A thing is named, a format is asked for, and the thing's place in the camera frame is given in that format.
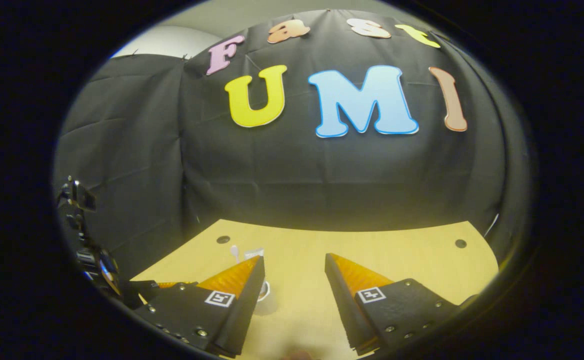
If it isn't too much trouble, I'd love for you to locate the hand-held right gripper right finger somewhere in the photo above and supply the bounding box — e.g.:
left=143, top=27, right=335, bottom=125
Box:
left=324, top=252, right=477, bottom=357

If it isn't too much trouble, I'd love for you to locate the black backdrop cloth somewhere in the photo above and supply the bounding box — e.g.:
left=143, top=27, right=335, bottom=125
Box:
left=52, top=9, right=528, bottom=281

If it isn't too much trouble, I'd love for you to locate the wooden desktop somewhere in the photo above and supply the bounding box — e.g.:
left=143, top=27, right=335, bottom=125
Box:
left=131, top=218, right=500, bottom=360

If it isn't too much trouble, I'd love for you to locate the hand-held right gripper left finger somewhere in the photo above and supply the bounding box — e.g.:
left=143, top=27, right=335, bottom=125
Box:
left=133, top=255, right=267, bottom=359

